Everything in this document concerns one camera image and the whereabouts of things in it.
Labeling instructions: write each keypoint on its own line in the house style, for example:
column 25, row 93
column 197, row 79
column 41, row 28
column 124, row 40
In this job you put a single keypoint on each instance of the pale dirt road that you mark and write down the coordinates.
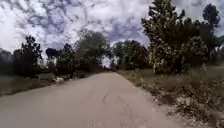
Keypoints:
column 100, row 103

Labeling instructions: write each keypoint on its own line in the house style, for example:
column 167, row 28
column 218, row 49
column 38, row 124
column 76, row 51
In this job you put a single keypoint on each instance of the row of trees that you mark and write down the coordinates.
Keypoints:
column 66, row 56

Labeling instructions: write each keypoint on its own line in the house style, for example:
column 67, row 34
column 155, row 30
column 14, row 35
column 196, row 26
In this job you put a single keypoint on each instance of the pale rock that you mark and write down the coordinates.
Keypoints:
column 58, row 79

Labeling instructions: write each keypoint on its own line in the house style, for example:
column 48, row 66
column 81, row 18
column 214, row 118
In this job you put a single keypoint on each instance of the group of trees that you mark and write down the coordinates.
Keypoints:
column 173, row 43

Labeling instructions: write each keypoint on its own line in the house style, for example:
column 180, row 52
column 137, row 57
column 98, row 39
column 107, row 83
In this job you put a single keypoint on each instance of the dry grass verge with brush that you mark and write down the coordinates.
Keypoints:
column 190, row 90

